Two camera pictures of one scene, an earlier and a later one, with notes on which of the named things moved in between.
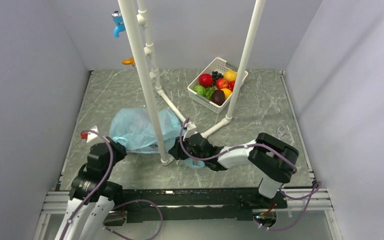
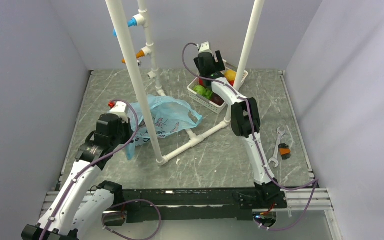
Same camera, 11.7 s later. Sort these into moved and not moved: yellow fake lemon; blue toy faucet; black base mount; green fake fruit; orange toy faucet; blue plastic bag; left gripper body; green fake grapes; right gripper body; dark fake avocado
Moved: orange toy faucet; right gripper body; left gripper body; blue toy faucet; blue plastic bag
Not moved: green fake fruit; green fake grapes; dark fake avocado; yellow fake lemon; black base mount
